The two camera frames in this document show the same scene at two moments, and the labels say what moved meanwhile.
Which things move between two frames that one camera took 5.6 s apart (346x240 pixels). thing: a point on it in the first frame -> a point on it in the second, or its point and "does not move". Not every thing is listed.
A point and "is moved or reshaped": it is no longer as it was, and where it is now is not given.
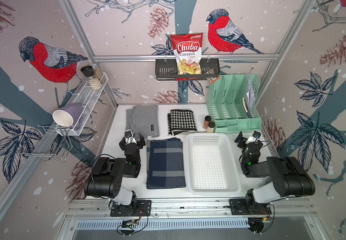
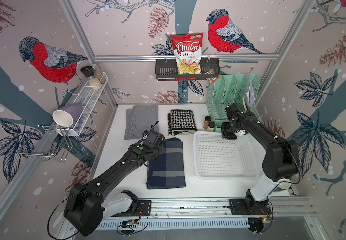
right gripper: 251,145 -> 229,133
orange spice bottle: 207,119 does not move
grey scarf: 143,119 does not move
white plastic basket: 212,168 is moved or reshaped
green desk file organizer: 231,101 does not move
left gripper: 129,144 -> 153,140
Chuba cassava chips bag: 187,49 does not move
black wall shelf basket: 167,70 does not move
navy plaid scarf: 165,167 does not move
